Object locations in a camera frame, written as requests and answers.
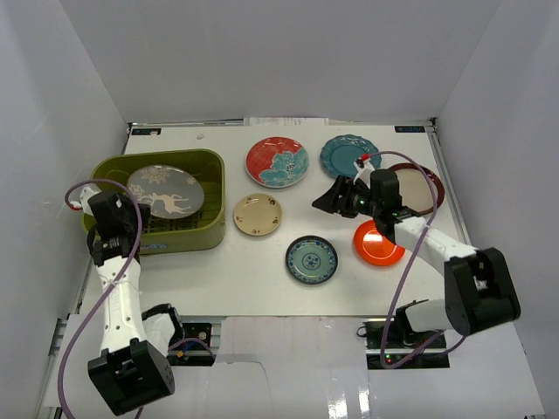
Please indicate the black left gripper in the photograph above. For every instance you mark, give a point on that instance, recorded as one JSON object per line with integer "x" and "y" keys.
{"x": 142, "y": 211}

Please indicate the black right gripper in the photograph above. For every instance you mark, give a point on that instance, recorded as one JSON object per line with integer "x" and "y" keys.
{"x": 331, "y": 202}

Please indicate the grey plate with white deer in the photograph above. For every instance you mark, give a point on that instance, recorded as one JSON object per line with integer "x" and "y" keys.
{"x": 171, "y": 193}

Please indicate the red plate with teal flower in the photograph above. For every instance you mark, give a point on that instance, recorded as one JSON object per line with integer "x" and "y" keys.
{"x": 277, "y": 162}

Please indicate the right arm base board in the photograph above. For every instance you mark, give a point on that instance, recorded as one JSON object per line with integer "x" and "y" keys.
{"x": 397, "y": 347}

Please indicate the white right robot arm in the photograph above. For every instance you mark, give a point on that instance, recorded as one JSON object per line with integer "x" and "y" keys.
{"x": 478, "y": 289}

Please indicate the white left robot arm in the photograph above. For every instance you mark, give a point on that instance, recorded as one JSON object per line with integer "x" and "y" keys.
{"x": 132, "y": 369}

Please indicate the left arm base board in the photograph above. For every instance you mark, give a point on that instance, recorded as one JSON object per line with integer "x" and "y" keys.
{"x": 197, "y": 351}

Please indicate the green plastic bin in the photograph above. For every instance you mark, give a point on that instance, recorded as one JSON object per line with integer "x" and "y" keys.
{"x": 202, "y": 231}

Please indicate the teal scalloped plate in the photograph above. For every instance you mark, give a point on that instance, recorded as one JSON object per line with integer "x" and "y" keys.
{"x": 338, "y": 154}

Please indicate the orange plate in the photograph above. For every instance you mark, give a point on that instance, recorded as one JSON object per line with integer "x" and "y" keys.
{"x": 374, "y": 248}

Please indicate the blue patterned small plate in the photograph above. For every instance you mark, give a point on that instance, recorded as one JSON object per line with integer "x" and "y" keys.
{"x": 311, "y": 260}

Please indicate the dark red rimmed plate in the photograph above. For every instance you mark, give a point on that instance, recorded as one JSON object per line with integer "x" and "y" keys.
{"x": 417, "y": 193}

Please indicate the small cream plate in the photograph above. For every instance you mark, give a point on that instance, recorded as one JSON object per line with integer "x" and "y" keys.
{"x": 258, "y": 215}

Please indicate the left black table label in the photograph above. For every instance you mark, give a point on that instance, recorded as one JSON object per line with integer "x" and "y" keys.
{"x": 145, "y": 131}

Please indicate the black table label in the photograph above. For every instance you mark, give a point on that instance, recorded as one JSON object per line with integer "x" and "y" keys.
{"x": 410, "y": 129}
{"x": 145, "y": 131}

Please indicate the right black table label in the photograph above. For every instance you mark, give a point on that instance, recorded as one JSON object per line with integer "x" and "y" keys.
{"x": 410, "y": 129}

